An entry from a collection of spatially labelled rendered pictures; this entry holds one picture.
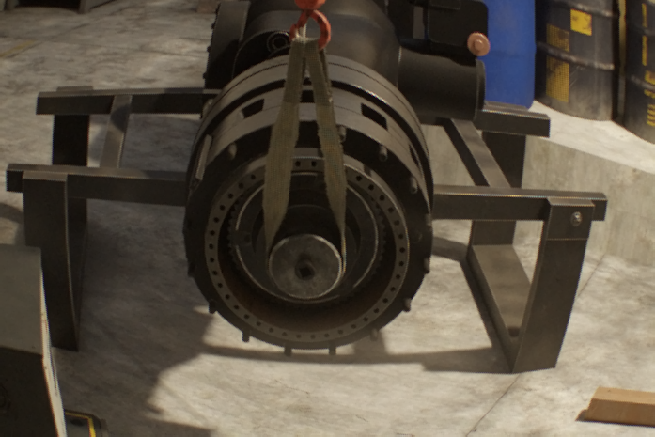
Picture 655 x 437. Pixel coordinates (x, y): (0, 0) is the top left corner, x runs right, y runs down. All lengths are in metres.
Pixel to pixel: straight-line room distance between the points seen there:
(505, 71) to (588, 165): 0.62
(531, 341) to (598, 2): 2.18
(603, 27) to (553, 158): 0.87
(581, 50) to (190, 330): 2.41
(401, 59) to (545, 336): 1.05
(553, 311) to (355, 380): 0.70
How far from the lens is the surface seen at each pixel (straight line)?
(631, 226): 5.30
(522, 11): 5.53
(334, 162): 2.66
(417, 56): 4.15
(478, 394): 4.01
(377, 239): 2.85
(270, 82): 3.00
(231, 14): 4.11
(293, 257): 2.70
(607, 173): 5.26
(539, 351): 4.15
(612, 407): 3.78
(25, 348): 2.20
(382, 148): 2.73
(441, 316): 4.62
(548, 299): 4.05
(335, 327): 2.84
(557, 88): 5.81
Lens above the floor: 1.88
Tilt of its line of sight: 19 degrees down
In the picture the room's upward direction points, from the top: 5 degrees clockwise
